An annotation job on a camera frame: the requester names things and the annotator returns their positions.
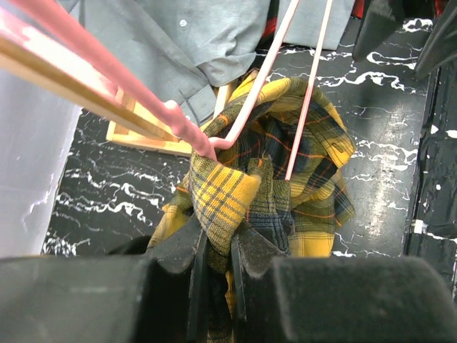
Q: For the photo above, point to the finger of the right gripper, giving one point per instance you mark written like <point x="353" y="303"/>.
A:
<point x="440" y="47"/>
<point x="381" y="18"/>

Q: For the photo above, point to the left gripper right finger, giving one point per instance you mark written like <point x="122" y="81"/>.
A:
<point x="296" y="299"/>

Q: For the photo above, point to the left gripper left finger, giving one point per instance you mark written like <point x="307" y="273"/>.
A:
<point x="159" y="296"/>

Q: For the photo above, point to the pink wire hanger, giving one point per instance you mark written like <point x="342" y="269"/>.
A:
<point x="267" y="92"/>

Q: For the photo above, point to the yellow plaid flannel shirt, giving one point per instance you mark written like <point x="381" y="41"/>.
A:
<point x="246" y="183"/>

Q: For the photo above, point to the grey button shirt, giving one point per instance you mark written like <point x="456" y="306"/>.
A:
<point x="182" y="50"/>

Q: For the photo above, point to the black base bar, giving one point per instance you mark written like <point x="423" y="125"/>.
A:
<point x="433" y="216"/>

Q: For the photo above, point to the wooden clothes rack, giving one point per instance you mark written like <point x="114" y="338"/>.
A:
<point x="58" y="70"/>

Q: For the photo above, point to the pink wire hangers bundle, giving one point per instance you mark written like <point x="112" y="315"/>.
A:
<point x="56" y="20"/>

